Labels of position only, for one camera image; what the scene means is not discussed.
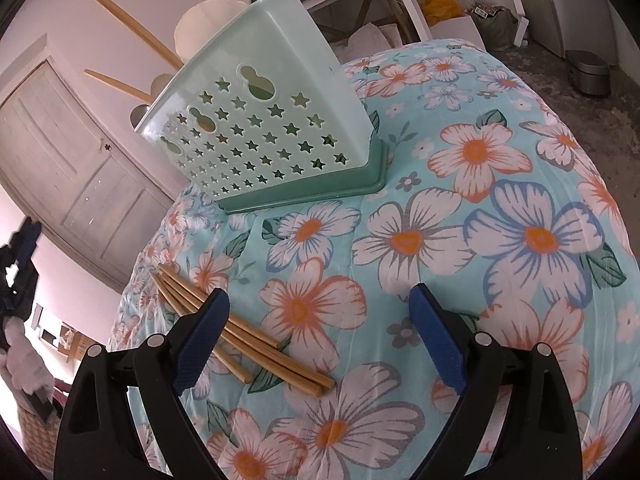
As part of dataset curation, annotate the mint green utensil holder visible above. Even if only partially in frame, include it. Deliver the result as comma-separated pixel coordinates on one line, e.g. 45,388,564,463
136,0,387,214

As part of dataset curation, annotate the yellow plastic bag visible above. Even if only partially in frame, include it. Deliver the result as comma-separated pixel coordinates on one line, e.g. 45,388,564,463
421,0,465,26

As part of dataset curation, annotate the wooden chopstick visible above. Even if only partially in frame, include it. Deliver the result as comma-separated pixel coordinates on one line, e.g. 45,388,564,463
150,271,326,399
158,263,336,391
84,70,153,104
96,0,183,70

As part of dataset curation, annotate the white rice paddle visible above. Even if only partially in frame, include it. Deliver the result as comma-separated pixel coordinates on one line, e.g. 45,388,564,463
174,0,247,63

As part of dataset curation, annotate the steel trash bin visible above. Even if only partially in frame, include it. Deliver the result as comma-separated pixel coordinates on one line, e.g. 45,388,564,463
565,50,611,98

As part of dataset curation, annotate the steel spoon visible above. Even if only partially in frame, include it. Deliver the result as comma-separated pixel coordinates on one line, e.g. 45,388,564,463
129,104,150,128

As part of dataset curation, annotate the floral blue tablecloth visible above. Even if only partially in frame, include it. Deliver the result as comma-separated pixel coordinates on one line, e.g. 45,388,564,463
107,39,639,479

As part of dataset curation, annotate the grey refrigerator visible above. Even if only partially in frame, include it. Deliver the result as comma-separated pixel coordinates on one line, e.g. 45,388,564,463
522,0,617,65

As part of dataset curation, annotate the white door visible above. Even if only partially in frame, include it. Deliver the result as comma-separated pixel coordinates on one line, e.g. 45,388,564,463
1,62,172,292

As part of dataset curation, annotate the white pillow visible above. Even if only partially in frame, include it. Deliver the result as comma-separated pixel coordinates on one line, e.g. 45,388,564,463
331,23,402,64

